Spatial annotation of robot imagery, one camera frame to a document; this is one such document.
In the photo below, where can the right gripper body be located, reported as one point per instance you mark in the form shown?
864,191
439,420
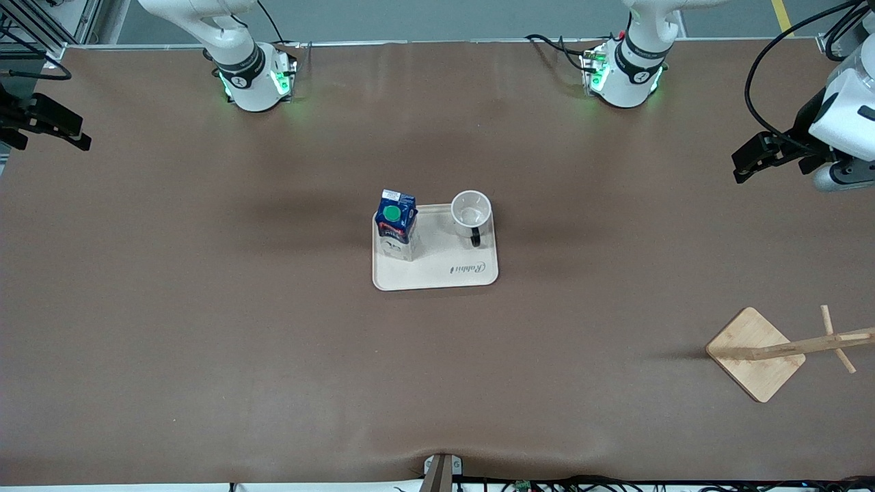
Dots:
15,115

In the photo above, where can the cream plastic tray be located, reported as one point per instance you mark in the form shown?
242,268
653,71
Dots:
444,266

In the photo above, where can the aluminium frame profile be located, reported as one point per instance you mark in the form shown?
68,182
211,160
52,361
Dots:
844,37
41,24

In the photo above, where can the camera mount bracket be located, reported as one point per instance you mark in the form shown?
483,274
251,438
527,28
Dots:
441,473

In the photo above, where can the blue milk carton green cap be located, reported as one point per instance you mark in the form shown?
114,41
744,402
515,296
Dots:
396,224

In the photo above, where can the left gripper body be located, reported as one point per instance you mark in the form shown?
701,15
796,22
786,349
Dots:
801,132

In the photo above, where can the wooden cup rack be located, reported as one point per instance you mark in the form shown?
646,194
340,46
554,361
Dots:
755,355

